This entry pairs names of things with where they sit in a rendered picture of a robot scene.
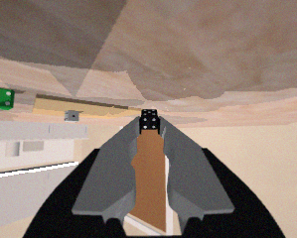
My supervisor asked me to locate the black die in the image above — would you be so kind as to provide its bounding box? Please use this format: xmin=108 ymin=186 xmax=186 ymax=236
xmin=141 ymin=109 xmax=158 ymax=130

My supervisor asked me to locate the tan flat mat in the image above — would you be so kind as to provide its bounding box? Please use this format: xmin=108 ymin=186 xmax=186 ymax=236
xmin=32 ymin=94 xmax=142 ymax=119

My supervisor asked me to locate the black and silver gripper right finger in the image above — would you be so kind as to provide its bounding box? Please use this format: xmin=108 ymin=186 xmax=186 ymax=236
xmin=157 ymin=116 xmax=286 ymax=238

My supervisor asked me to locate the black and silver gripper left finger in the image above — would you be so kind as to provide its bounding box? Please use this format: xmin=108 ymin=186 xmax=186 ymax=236
xmin=23 ymin=116 xmax=142 ymax=238

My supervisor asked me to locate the green die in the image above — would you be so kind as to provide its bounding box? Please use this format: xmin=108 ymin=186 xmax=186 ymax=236
xmin=0 ymin=88 xmax=15 ymax=110

